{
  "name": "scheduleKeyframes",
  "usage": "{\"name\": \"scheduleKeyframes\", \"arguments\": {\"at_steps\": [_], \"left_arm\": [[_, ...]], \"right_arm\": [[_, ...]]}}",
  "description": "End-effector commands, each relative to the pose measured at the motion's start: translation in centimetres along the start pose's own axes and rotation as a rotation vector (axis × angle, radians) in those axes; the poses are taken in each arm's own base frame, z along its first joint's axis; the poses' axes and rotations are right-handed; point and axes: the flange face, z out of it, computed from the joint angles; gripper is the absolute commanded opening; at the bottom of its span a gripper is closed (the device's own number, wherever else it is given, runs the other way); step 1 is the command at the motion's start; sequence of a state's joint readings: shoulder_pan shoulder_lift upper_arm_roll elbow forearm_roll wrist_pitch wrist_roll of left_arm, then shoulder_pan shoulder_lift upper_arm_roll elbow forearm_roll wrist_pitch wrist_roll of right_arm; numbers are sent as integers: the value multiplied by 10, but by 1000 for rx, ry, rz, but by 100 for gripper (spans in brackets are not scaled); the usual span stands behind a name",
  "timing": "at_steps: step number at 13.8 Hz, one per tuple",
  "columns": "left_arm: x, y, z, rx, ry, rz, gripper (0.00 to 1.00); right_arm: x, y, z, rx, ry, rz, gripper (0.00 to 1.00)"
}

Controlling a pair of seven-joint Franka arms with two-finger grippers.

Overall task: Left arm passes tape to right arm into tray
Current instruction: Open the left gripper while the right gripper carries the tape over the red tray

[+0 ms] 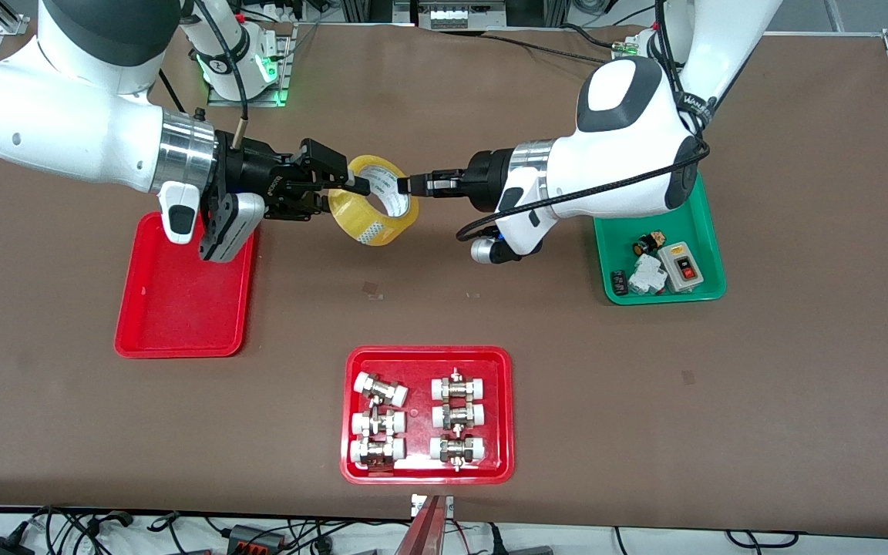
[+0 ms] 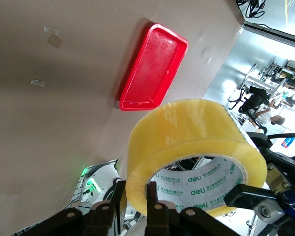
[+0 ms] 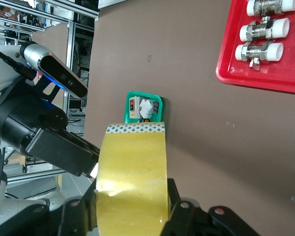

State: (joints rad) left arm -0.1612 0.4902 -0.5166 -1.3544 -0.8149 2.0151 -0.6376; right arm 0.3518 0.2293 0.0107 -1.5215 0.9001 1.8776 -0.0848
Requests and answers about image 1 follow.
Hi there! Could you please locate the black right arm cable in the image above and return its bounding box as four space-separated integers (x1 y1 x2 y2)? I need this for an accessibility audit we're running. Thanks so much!
157 0 251 149

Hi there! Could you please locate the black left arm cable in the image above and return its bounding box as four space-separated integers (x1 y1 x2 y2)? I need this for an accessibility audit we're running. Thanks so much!
456 0 713 244

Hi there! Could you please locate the white circuit breaker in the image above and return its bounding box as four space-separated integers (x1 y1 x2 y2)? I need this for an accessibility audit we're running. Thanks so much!
627 254 668 296

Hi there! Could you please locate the white power strip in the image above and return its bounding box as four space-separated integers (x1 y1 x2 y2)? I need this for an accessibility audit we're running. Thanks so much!
429 0 508 30

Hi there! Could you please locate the green plastic tray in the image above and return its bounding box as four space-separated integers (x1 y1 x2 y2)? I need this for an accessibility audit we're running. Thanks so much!
594 173 727 306

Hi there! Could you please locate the long black table cable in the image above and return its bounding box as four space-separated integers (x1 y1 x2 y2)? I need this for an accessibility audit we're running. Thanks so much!
444 29 616 66

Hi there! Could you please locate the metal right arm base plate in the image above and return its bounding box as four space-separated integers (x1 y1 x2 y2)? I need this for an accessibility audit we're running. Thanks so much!
207 22 293 107

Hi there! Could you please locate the grey push-button switch box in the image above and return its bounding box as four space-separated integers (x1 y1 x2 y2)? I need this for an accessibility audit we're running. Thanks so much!
658 243 703 294

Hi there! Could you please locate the tilted metal white-capped pipe fitting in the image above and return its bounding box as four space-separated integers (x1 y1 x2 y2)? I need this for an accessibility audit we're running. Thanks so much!
353 372 409 408

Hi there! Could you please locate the wide red plastic tray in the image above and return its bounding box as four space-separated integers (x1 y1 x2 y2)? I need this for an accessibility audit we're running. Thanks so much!
340 345 515 486

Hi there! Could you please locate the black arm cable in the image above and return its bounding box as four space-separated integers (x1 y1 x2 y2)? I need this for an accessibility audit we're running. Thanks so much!
157 0 251 149
456 0 713 244

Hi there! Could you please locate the small metal bracket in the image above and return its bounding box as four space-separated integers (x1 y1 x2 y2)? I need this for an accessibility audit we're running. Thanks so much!
411 493 454 519

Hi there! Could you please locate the red metal bar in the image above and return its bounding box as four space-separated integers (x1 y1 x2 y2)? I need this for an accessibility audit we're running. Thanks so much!
394 495 449 555

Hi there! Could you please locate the short black table cable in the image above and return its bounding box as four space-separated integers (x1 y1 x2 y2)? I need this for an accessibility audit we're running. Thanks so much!
561 23 622 49

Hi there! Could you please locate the small red plastic tray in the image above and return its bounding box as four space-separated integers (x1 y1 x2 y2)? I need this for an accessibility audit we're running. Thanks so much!
113 212 257 360

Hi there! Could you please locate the black looped floor cable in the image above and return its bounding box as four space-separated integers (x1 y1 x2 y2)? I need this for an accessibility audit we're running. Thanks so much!
725 529 801 550

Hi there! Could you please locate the yellow packing tape roll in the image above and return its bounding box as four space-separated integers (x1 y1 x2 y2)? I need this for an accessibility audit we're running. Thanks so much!
327 154 420 247

